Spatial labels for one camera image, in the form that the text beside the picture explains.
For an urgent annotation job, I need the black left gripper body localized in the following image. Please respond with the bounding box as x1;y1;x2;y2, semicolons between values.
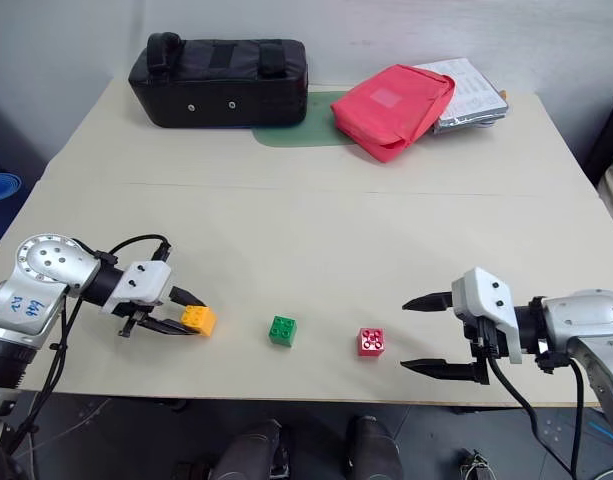
112;297;164;338

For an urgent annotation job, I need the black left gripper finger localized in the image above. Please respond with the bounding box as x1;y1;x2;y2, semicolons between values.
135;316;196;338
168;286;207;308

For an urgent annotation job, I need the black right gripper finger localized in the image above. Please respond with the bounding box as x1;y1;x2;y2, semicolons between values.
400;357;478;383
401;292;456;314

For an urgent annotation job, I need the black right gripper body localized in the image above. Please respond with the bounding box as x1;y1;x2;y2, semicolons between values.
463;319;498;386

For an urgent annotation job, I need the yellow toy brick cube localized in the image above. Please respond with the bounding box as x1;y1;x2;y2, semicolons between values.
179;305;219;339

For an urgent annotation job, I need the red toy brick cube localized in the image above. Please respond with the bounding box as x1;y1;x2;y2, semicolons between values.
357;327;387;358

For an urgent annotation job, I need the dark rounded shape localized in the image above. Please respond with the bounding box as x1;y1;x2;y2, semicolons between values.
345;414;405;480
213;418;290;480

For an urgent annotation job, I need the green toy brick cube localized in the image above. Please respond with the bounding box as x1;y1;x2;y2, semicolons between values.
267;314;300;348

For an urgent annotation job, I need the blue round container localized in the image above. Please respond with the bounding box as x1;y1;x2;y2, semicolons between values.
0;172;25;204

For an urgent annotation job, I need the red fabric pouch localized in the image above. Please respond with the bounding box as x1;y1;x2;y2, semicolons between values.
330;63;458;163

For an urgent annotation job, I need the green mat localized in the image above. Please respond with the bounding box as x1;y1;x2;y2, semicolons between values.
252;89;360;149

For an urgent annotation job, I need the silver foil document packet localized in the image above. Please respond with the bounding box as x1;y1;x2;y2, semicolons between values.
413;58;510;136

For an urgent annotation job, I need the black padded bag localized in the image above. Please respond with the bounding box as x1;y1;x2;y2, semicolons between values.
127;31;310;130

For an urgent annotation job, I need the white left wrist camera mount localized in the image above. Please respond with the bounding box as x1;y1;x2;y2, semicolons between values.
100;260;173;316

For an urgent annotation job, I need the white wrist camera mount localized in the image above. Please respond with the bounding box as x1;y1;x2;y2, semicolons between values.
451;267;524;365
100;260;173;316

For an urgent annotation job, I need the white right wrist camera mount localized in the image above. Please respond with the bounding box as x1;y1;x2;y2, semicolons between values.
451;267;524;365

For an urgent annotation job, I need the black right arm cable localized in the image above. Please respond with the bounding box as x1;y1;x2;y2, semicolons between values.
478;319;587;479

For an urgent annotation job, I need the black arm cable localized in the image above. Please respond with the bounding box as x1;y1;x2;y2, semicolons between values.
0;233;174;454
478;319;587;479

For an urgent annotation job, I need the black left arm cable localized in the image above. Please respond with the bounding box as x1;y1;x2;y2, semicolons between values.
0;233;174;454

